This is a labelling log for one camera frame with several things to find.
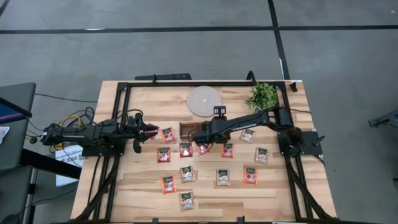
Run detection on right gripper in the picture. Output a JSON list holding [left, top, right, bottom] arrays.
[[188, 105, 233, 147]]

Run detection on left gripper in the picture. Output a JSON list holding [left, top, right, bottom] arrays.
[[132, 112, 159, 154]]

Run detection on red strawberry tea packet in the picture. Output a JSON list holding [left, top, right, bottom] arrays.
[[146, 124, 160, 140], [157, 147, 172, 164], [179, 142, 193, 159]]

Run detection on beige tea packet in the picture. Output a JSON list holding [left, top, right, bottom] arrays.
[[178, 192, 196, 212], [254, 147, 269, 165], [239, 128, 256, 144], [216, 169, 231, 187], [179, 165, 197, 184]]

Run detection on orange tea packet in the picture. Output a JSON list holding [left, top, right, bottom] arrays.
[[243, 166, 259, 185], [221, 142, 235, 159], [196, 143, 212, 157], [160, 175, 177, 195], [160, 127, 177, 144]]

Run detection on wooden tea box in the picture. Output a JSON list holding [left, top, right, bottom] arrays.
[[179, 121, 233, 141]]

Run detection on round woven white mat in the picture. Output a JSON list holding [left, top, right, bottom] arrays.
[[186, 85, 223, 118]]

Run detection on black bar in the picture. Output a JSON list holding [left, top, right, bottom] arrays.
[[134, 73, 193, 82]]

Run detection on green plant in white pot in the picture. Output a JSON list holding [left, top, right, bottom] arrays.
[[244, 82, 280, 113]]

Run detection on white cardboard box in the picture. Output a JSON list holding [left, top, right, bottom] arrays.
[[55, 144, 85, 187]]

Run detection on black desk leg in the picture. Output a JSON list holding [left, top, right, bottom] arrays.
[[20, 148, 82, 180]]

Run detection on grey desk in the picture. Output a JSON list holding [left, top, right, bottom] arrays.
[[0, 82, 37, 170]]

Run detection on dark screen with blue picture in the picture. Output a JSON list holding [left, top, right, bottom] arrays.
[[0, 96, 33, 125]]

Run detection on white paper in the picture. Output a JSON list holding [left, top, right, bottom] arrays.
[[0, 126, 10, 146]]

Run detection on black tripod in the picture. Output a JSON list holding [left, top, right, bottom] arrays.
[[368, 108, 398, 129]]

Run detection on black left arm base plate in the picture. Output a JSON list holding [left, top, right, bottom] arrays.
[[81, 136, 127, 157]]

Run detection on yellow floor cable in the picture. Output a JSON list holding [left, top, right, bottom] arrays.
[[54, 114, 82, 151]]

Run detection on thin black floor cable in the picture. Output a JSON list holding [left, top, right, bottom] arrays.
[[34, 92, 99, 103]]

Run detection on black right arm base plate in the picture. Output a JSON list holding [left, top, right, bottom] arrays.
[[277, 130, 326, 156]]

